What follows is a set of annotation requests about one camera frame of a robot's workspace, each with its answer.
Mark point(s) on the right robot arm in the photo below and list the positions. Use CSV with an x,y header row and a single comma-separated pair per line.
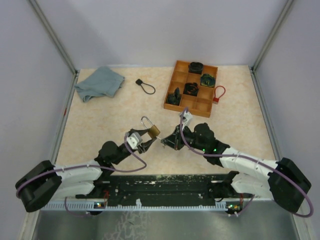
x,y
279,180

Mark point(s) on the red cable lock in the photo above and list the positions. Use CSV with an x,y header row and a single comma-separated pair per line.
x,y
219,92

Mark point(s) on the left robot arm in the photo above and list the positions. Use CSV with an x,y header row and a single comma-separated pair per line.
x,y
46,181

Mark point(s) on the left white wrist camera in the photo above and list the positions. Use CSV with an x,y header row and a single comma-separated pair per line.
x,y
133,140

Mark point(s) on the blue folded cloth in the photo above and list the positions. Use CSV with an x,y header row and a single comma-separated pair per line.
x,y
103,82

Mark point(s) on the white toothed cable duct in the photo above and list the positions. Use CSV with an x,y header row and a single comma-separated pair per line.
x,y
140,204

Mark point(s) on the wooden compartment tray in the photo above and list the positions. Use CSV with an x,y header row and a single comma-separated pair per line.
x,y
192,85

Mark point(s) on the brass padlock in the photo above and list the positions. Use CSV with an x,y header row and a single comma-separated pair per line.
x,y
153,131

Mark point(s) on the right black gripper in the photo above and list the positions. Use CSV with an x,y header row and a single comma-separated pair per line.
x,y
175,139

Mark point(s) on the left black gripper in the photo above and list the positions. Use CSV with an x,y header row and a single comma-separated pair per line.
x,y
145,146

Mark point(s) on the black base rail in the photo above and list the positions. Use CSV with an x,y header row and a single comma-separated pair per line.
x,y
216,186

